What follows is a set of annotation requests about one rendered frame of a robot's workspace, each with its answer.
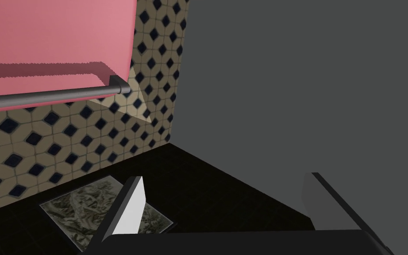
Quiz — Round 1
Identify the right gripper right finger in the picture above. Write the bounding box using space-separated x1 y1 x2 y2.
302 172 372 235

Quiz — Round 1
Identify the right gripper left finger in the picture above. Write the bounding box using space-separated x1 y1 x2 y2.
88 175 146 253

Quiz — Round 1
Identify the grey-green patterned book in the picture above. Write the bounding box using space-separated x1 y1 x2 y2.
39 175 174 253

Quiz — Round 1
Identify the pink cupboard door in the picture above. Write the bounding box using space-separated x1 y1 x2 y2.
0 0 138 115

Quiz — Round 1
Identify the grey bar handle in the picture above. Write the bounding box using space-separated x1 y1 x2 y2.
0 75 132 112

